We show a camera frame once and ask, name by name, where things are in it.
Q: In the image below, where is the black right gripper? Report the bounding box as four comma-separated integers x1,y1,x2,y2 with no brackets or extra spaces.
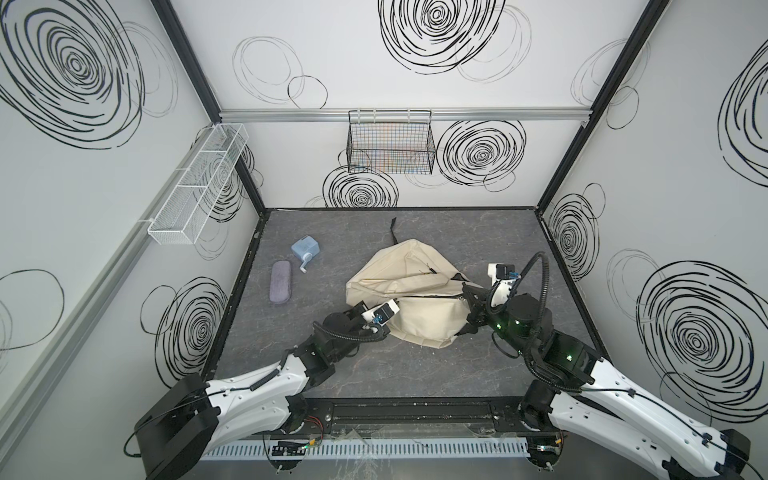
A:
459,284,535,357

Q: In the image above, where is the cream canvas backpack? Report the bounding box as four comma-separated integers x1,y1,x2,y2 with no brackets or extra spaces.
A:
345,238,475,349

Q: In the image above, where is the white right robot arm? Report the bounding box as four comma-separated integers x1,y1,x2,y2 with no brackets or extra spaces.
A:
462,280,751,479

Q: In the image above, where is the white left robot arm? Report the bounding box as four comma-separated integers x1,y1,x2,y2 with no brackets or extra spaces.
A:
131,300,400,479

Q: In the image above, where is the purple pencil case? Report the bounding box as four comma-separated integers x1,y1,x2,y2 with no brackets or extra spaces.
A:
269,260,292,305

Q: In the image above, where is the light blue pencil sharpener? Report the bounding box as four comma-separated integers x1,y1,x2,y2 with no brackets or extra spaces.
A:
291,235,320,273

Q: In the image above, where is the black corrugated cable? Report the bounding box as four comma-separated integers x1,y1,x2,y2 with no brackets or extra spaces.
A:
488,251,577,394

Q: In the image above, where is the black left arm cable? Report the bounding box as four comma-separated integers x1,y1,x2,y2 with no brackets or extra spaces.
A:
311,320,391,344

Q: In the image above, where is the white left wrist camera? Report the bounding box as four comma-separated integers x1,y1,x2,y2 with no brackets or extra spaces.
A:
362,299,400,326

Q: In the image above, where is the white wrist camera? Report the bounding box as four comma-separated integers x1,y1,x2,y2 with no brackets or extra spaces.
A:
362,299,400,326
487,263,519,295

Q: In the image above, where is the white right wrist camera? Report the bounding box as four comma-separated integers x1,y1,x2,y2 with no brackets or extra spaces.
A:
487,263,519,295

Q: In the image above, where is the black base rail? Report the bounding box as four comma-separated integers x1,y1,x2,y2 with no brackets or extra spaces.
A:
287,395,655,436

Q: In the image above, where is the white slotted cable duct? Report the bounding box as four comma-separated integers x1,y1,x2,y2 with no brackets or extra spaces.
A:
202,437,530,461

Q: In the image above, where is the black wire basket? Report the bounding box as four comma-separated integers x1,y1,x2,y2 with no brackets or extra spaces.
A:
345,109,437,175

